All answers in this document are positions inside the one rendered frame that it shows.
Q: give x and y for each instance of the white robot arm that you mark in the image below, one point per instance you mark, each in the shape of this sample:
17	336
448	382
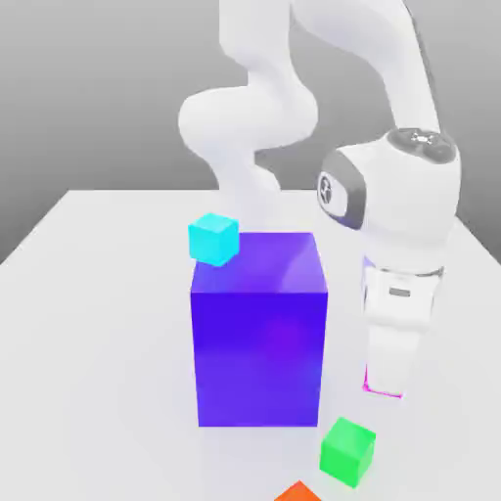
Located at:
250	117

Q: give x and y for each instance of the small cyan cube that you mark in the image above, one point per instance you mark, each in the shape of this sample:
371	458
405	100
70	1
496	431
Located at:
213	240

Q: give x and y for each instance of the small magenta cube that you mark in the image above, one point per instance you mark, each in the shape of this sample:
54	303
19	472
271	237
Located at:
365	385

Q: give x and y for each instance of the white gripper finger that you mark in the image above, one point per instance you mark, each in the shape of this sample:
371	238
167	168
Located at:
391	360

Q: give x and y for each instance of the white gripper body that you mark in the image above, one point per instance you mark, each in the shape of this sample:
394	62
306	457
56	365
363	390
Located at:
399	309

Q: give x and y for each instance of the small orange cube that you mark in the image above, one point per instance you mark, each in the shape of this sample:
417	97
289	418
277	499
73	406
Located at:
298	493

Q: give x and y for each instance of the small green cube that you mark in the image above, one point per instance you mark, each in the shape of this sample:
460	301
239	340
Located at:
346	454

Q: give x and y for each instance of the large purple box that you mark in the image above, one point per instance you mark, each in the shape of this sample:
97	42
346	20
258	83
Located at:
258	352

